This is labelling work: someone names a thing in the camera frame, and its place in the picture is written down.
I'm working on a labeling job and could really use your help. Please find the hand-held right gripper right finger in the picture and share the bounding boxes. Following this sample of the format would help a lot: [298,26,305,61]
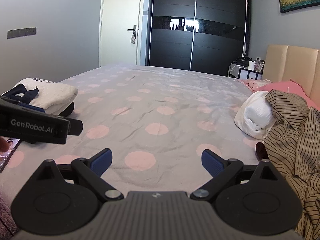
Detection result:
[190,149,286,202]

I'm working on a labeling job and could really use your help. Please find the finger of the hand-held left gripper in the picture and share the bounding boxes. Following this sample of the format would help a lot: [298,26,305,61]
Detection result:
[0,95,63,118]
[67,118,84,136]

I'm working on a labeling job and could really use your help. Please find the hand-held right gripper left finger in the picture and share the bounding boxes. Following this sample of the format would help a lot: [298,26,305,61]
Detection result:
[28,148,124,202]

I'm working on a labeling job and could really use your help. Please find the brown striped pants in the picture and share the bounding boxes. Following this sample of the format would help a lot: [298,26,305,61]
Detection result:
[265,89,312,140]

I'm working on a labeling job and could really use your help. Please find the folded white sweater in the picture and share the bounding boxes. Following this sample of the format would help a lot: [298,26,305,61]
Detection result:
[2,77,78,110]

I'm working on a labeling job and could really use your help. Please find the black smartphone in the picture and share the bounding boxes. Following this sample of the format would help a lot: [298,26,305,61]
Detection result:
[0,137,22,173]

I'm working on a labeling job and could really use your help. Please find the dark red cloth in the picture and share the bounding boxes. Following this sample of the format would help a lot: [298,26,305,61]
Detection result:
[255,142,269,161]

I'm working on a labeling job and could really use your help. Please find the white clothing bundle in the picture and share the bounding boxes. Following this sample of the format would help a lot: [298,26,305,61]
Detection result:
[234,90,275,140]

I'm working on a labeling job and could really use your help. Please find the grey pink-dotted bed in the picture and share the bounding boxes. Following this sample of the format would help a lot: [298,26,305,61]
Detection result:
[0,63,269,230]

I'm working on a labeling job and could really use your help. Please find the brown striped shirt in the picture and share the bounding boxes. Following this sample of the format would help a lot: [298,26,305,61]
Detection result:
[264,106,320,240]

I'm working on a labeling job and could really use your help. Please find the purple fuzzy clothing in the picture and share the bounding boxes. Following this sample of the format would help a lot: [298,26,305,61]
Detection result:
[0,189,21,237]

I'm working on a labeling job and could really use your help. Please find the pink dotted cloth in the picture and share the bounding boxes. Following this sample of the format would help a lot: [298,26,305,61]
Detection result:
[239,78,273,92]

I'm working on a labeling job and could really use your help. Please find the white nightstand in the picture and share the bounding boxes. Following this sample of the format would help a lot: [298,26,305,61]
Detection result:
[228,63,263,80]

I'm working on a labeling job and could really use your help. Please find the black bag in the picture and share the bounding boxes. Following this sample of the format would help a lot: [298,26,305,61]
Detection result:
[232,56,251,66]

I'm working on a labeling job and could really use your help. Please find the pink garment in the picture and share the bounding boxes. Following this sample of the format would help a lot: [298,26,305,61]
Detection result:
[260,79,320,110]

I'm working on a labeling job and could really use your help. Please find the white door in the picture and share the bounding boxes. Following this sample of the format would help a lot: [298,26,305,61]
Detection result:
[98,0,143,68]

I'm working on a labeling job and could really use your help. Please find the beige padded headboard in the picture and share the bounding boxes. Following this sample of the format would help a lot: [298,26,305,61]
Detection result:
[261,44,320,103]

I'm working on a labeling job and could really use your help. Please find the dark sliding-door wardrobe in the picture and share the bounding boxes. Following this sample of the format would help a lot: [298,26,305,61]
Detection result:
[149,0,251,76]

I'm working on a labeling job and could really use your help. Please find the grey wall switch panel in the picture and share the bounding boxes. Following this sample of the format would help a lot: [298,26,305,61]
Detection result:
[7,27,37,39]

